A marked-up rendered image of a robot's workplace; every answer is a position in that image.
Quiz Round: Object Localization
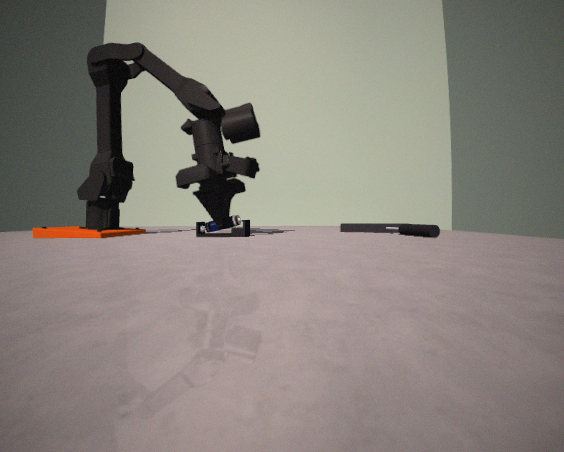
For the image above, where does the black-handled screwdriver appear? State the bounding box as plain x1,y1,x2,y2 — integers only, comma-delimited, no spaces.
386,224,440,238

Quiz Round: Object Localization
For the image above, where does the black cylindrical battery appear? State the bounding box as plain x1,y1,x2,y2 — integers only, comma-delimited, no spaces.
205,215,241,233

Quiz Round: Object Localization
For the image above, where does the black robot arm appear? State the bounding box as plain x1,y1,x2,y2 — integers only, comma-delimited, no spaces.
77,42,260,231

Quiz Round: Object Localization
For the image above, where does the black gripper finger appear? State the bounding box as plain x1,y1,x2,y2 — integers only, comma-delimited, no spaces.
193,185,227,227
222,189,238,218

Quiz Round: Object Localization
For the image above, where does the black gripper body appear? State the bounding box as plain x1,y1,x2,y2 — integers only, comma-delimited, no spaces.
176,144,246,194

